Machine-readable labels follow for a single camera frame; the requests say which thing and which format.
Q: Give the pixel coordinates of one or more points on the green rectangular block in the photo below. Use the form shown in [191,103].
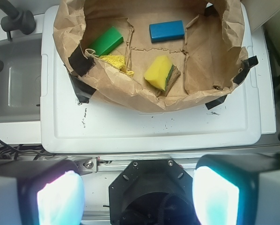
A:
[107,42]

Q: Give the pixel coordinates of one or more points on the black tape strip lower right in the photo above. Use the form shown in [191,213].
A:
[216,102]

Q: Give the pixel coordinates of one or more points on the aluminium rail frame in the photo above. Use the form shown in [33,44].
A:
[92,164]

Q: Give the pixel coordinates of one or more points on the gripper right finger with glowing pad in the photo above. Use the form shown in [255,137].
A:
[237,189]

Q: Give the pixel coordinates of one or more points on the yellow knitted cloth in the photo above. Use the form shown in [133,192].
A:
[117,61]

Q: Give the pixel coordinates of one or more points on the black octagonal mount plate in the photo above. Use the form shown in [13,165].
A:
[152,192]

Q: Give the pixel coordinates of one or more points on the blue rectangular block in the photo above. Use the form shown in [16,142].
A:
[166,31]

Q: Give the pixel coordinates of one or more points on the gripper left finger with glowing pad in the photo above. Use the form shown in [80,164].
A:
[41,193]

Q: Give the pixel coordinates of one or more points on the black tape strip lower left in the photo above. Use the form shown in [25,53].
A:
[82,91]

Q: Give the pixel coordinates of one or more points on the black faucet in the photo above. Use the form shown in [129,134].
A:
[16,19]

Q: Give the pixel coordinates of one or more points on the brown paper bag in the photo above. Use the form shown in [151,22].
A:
[208,57]

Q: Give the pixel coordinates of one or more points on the black tape strip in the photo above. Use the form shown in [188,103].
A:
[82,91]
[216,102]
[79,62]
[246,66]

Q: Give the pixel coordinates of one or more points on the white plastic tray lid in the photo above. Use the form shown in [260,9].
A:
[97,127]

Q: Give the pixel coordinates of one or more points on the grey sink basin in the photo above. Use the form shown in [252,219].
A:
[20,79]

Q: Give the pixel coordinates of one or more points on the yellow green sponge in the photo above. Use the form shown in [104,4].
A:
[159,72]

